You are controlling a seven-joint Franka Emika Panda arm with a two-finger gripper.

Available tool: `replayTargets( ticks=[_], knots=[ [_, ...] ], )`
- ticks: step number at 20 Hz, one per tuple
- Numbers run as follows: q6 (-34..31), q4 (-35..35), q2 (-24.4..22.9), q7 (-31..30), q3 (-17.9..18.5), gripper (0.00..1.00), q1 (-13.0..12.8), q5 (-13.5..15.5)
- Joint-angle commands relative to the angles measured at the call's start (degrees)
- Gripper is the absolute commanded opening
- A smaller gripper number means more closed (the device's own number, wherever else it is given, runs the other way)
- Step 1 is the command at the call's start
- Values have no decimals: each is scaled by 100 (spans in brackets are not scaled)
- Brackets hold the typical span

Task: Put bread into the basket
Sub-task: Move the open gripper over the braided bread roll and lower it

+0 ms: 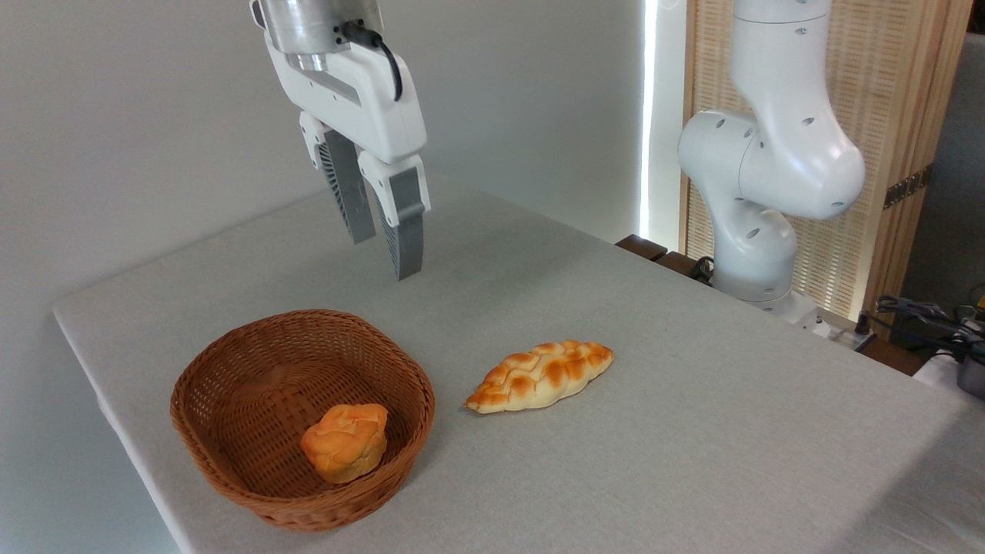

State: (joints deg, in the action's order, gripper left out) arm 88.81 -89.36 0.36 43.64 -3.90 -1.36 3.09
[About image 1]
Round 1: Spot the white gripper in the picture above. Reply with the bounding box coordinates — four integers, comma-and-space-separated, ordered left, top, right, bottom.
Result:
264, 32, 432, 282

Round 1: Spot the grey tablecloth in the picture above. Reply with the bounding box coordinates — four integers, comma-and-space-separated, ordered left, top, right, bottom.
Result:
52, 173, 985, 554

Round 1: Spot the dark metal screen hinge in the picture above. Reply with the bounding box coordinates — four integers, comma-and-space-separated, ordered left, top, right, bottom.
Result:
883, 164, 934, 211

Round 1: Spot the black cable bundle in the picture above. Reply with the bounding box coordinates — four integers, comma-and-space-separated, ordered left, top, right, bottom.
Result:
856, 285, 985, 364

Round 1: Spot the dark wooden side table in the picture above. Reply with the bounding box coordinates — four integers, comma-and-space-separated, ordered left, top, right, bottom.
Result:
615, 234, 713, 286

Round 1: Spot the long braided bread loaf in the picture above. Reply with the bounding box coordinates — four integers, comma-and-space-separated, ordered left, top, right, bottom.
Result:
464, 339, 615, 416

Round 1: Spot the round orange bread roll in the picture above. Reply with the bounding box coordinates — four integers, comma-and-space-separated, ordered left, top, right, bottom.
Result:
300, 403, 389, 485

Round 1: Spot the brown wicker basket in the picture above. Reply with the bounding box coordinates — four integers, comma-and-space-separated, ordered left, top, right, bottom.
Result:
170, 309, 436, 532

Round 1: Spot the wooden slatted screen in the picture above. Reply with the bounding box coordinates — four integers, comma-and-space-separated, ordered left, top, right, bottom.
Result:
679, 0, 975, 339

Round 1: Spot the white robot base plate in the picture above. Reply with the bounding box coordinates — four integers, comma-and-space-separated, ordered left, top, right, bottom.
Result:
758, 292, 878, 352

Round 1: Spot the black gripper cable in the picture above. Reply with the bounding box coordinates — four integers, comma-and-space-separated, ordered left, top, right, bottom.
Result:
342, 21, 404, 102

